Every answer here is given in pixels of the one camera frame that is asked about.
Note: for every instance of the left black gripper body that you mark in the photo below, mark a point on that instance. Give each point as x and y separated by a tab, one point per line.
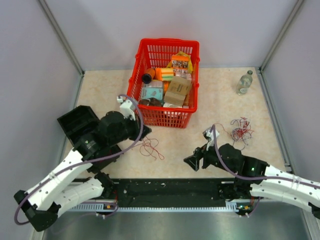
131	129

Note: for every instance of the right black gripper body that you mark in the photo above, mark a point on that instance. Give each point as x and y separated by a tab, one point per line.
211	157

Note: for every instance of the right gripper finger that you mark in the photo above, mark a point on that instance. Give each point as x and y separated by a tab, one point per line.
199	151
193	161

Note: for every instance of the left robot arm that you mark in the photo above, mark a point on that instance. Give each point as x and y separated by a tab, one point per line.
78	177

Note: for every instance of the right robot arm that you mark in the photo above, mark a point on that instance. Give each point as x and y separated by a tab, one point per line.
254	178

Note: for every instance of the brown wrapped package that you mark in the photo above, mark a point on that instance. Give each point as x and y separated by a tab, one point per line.
153	102

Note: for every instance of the teal tissue box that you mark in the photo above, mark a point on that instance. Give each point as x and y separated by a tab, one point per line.
155	89

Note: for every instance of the black divided tray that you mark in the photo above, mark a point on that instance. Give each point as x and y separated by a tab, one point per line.
81	121

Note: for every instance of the orange black bottle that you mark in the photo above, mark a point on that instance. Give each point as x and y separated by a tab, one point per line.
148	76

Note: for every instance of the brown cardboard box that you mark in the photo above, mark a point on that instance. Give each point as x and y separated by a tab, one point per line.
177	91

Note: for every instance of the striped sponge pack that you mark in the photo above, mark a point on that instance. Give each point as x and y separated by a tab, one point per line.
164	74

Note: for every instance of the pink white packet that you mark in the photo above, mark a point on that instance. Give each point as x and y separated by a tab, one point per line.
183	73

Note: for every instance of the orange snack box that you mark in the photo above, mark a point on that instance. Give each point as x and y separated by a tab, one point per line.
179	61

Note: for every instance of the yellow bag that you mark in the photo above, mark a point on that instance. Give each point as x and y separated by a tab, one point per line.
190	66

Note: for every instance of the clear glass bottle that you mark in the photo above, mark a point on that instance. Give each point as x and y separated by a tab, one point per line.
244	83

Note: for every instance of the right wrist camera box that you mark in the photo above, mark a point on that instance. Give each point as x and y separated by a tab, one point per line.
210	134

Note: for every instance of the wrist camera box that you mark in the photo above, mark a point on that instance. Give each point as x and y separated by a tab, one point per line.
210	134
127	107

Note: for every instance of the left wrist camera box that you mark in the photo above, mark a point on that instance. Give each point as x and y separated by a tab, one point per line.
127	107

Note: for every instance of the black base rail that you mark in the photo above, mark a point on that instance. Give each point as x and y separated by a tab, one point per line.
174	192

